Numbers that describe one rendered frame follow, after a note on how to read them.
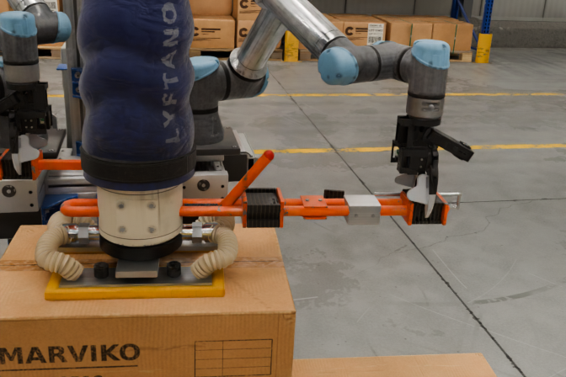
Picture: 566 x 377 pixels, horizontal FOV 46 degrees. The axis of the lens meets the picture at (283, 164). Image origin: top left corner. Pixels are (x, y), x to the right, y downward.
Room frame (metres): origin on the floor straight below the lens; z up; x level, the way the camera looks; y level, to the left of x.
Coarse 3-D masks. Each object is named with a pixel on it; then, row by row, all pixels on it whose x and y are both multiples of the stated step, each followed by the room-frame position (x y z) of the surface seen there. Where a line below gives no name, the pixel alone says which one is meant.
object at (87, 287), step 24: (96, 264) 1.14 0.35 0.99; (168, 264) 1.16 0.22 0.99; (48, 288) 1.09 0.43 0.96; (72, 288) 1.10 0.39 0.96; (96, 288) 1.10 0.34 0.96; (120, 288) 1.11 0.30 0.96; (144, 288) 1.11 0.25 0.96; (168, 288) 1.12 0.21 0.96; (192, 288) 1.12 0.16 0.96; (216, 288) 1.13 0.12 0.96
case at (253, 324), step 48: (240, 240) 1.38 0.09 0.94; (0, 288) 1.12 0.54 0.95; (240, 288) 1.16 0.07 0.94; (288, 288) 1.17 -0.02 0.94; (0, 336) 1.02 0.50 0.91; (48, 336) 1.03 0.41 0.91; (96, 336) 1.04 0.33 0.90; (144, 336) 1.05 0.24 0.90; (192, 336) 1.06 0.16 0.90; (240, 336) 1.07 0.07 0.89; (288, 336) 1.09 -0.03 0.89
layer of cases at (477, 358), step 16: (304, 368) 1.45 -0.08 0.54; (320, 368) 1.46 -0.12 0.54; (336, 368) 1.46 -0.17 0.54; (352, 368) 1.46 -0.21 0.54; (368, 368) 1.47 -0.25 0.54; (384, 368) 1.47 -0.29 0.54; (400, 368) 1.47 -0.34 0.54; (416, 368) 1.48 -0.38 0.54; (432, 368) 1.48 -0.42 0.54; (448, 368) 1.48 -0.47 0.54; (464, 368) 1.49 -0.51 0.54; (480, 368) 1.49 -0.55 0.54
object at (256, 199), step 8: (248, 192) 1.32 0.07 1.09; (256, 192) 1.32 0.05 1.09; (264, 192) 1.32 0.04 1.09; (272, 192) 1.32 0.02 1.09; (280, 192) 1.30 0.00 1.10; (248, 200) 1.27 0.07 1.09; (256, 200) 1.27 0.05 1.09; (264, 200) 1.27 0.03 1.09; (272, 200) 1.28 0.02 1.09; (280, 200) 1.25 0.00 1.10; (248, 208) 1.23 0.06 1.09; (256, 208) 1.23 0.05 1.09; (264, 208) 1.23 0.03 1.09; (272, 208) 1.23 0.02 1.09; (280, 208) 1.24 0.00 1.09; (248, 216) 1.23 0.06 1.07; (256, 216) 1.24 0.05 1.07; (264, 216) 1.24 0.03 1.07; (272, 216) 1.24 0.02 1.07; (280, 216) 1.24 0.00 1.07; (248, 224) 1.23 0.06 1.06; (256, 224) 1.23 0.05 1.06; (264, 224) 1.23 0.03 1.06; (272, 224) 1.23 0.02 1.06; (280, 224) 1.24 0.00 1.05
